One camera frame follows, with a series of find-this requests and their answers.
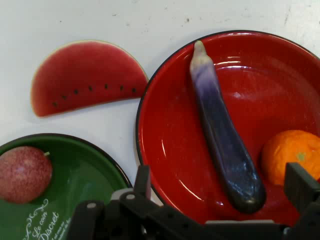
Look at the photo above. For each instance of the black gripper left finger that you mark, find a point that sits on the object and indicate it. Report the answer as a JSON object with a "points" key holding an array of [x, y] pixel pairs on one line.
{"points": [[143, 180]]}

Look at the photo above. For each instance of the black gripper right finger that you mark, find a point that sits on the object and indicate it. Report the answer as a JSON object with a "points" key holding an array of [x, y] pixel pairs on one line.
{"points": [[300, 186]]}

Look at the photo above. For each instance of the purple toy eggplant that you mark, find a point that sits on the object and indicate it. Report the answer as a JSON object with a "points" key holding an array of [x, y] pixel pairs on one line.
{"points": [[220, 130]]}

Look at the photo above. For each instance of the orange toy mandarin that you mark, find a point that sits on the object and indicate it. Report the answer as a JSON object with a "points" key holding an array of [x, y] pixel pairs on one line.
{"points": [[282, 152]]}

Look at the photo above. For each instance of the red round plate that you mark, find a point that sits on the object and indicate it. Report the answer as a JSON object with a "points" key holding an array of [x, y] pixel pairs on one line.
{"points": [[172, 140]]}

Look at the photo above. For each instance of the green round plate with lettering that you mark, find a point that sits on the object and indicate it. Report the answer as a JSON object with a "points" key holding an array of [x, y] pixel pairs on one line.
{"points": [[82, 175]]}

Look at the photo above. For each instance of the toy watermelon slice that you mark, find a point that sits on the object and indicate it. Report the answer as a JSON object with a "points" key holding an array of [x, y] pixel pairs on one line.
{"points": [[87, 75]]}

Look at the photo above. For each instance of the dark red toy passion fruit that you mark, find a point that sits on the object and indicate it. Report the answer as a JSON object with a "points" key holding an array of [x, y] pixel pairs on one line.
{"points": [[23, 175]]}

